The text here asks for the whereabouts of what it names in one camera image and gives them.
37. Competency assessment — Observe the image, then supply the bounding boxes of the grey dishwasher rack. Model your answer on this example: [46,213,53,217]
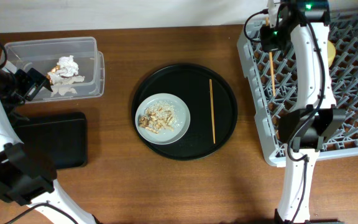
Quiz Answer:
[243,11,358,167]

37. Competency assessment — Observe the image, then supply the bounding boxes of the wooden chopstick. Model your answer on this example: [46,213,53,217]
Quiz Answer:
[209,79,216,144]
[265,17,276,96]

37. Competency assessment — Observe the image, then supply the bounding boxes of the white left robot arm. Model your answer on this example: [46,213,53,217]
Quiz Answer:
[0,61,99,223]

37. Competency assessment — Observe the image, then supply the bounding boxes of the yellow bowl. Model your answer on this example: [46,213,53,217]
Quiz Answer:
[327,41,336,67]

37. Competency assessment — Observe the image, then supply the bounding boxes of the white napkin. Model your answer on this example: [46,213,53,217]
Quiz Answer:
[51,55,85,97]

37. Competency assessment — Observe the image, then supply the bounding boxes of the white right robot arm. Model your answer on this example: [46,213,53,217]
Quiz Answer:
[237,1,346,223]

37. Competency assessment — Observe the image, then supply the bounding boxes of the round black tray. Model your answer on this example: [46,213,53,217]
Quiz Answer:
[131,63,238,161]

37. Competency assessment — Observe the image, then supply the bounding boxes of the clear plastic bin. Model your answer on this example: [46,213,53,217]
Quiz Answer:
[1,37,105,103]

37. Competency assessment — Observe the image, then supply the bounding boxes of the food scraps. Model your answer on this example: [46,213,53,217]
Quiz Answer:
[139,101,177,134]

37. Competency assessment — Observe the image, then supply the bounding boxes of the black rectangular tray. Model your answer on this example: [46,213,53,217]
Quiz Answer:
[14,112,88,169]

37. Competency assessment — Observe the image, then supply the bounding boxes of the grey plate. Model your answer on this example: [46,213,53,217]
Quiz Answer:
[133,93,191,145]

